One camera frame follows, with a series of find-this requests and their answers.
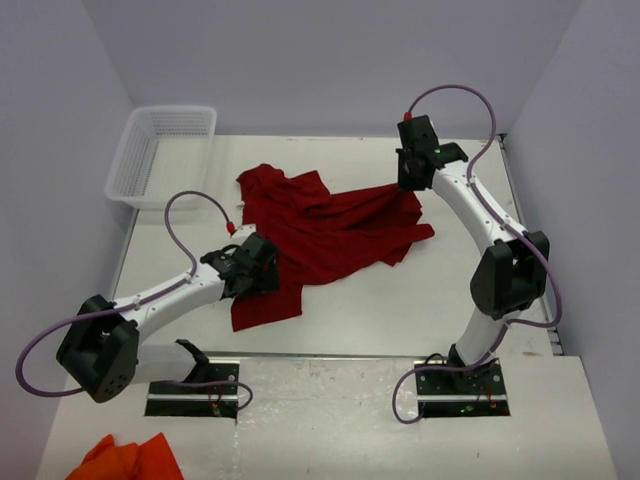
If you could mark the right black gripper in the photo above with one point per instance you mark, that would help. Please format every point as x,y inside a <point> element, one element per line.
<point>405,183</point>

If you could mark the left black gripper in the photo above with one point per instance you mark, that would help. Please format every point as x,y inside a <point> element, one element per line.
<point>266,280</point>

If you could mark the red t shirt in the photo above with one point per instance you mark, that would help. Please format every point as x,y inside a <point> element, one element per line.
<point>321,236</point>

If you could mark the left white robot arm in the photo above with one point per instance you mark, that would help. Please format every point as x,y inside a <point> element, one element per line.
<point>106,349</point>

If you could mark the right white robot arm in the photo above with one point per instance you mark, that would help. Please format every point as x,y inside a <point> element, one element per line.
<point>510,275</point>

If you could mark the white plastic basket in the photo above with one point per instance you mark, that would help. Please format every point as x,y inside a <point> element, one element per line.
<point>164,149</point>

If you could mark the orange cloth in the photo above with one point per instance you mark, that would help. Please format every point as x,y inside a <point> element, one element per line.
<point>151,460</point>

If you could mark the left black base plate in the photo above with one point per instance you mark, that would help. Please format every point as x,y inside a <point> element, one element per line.
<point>221,401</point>

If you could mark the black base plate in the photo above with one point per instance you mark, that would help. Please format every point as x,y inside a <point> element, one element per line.
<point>481,393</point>
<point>221,401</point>

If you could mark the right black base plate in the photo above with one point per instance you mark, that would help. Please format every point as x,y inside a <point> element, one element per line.
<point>481,393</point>

